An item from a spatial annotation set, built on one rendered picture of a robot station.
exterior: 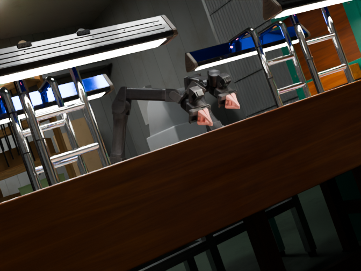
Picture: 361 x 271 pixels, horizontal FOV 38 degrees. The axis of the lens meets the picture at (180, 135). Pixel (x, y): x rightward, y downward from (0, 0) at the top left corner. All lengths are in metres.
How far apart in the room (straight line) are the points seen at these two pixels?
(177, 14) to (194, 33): 0.43
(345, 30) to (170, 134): 4.22
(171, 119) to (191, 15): 1.50
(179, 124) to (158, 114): 0.37
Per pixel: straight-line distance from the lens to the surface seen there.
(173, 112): 6.48
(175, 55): 7.56
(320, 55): 2.65
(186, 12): 7.19
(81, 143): 8.67
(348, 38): 2.51
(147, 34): 1.36
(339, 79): 2.49
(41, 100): 1.82
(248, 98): 6.43
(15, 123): 1.65
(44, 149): 1.40
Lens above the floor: 0.74
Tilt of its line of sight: 2 degrees up
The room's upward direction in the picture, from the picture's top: 20 degrees counter-clockwise
